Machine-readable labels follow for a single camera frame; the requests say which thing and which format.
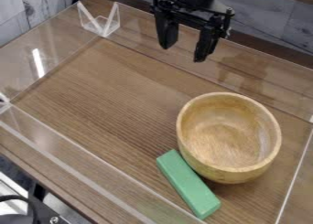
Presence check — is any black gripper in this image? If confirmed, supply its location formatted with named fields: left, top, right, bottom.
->
left=150, top=0, right=235, bottom=62

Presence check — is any light wooden bowl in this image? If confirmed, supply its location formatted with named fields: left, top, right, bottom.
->
left=177, top=92, right=282, bottom=184

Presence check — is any green rectangular stick block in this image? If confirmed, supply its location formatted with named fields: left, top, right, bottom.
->
left=157, top=150, right=221, bottom=219

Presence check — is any clear acrylic corner bracket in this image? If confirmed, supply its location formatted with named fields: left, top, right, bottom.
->
left=78, top=2, right=120, bottom=37

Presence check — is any black metal bracket with screw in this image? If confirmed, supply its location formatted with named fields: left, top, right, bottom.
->
left=28, top=184, right=71, bottom=224

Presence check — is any black cable bottom left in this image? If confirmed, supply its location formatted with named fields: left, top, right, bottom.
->
left=0, top=194, right=32, bottom=204

